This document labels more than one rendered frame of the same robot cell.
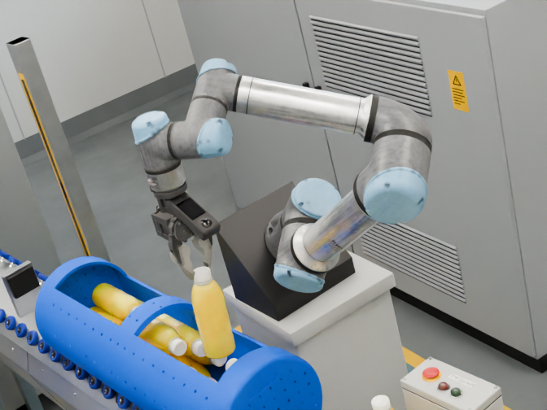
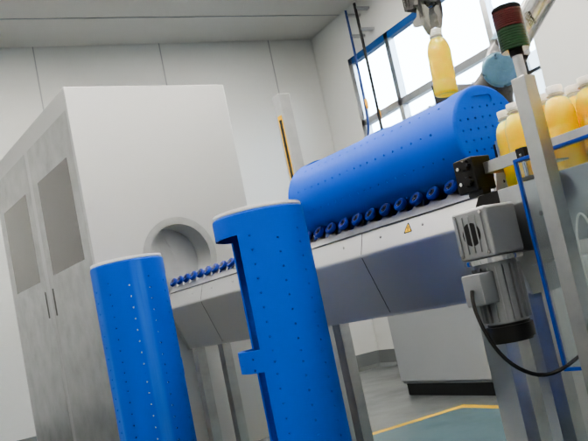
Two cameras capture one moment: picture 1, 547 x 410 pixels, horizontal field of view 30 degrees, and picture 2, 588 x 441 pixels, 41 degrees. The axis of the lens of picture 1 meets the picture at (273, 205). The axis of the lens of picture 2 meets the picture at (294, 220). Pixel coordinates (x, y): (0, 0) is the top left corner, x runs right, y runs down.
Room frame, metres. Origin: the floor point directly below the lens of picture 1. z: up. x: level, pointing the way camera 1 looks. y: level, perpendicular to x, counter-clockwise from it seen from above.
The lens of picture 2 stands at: (-0.42, 0.75, 0.71)
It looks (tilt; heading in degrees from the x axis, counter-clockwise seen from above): 6 degrees up; 359
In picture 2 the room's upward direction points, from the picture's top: 12 degrees counter-clockwise
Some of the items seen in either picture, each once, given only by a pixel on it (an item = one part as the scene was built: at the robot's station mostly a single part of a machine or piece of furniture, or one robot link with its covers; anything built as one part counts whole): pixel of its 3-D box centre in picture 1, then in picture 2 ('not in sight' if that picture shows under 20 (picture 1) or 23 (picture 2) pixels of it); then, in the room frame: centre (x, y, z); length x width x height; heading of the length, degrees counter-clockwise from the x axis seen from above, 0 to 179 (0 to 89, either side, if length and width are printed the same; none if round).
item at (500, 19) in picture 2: not in sight; (508, 20); (1.24, 0.18, 1.23); 0.06 x 0.06 x 0.04
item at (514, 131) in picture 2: not in sight; (523, 145); (1.52, 0.13, 0.99); 0.07 x 0.07 x 0.19
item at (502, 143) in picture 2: not in sight; (514, 151); (1.59, 0.13, 0.99); 0.07 x 0.07 x 0.19
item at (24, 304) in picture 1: (25, 290); not in sight; (2.87, 0.83, 1.00); 0.10 x 0.04 x 0.15; 123
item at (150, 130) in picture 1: (156, 141); not in sight; (1.90, 0.19, 1.75); 0.09 x 0.08 x 0.11; 64
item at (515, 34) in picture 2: not in sight; (513, 39); (1.24, 0.18, 1.18); 0.06 x 0.06 x 0.05
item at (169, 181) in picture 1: (165, 176); not in sight; (1.90, 0.20, 1.67); 0.08 x 0.08 x 0.05
